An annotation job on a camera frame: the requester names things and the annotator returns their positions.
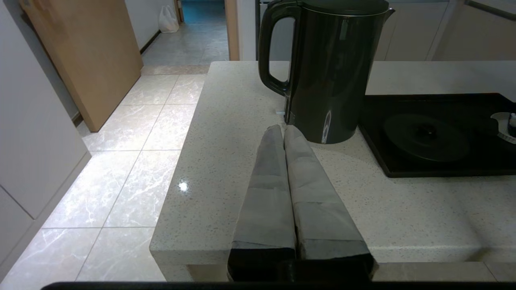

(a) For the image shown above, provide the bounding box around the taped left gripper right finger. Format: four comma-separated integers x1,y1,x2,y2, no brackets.
283,125,379,282

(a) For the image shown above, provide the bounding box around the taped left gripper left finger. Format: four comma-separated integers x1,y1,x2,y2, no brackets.
227,124,297,282

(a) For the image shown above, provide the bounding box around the black electric kettle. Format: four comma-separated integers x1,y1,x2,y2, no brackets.
258,0,395,145

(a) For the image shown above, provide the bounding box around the black round kettle base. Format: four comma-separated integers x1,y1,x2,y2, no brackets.
383,113,470,163

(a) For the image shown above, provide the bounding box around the black rectangular serving tray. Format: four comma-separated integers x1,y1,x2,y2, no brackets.
357,93,516,178

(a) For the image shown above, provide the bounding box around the white round saucer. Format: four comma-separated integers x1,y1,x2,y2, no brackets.
490,112,516,145

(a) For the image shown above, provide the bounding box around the beige sink base cabinet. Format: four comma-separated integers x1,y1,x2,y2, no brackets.
374,0,460,62

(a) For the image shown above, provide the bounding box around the white plastic bag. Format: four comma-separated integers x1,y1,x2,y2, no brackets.
158,5,180,34

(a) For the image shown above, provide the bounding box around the light wooden door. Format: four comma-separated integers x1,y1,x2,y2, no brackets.
19,0,144,133

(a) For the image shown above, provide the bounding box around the beige counter drawer cabinet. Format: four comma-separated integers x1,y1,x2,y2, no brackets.
431,0,516,62

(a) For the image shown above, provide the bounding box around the white storage cabinet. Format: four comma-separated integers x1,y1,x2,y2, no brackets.
0,0,92,278

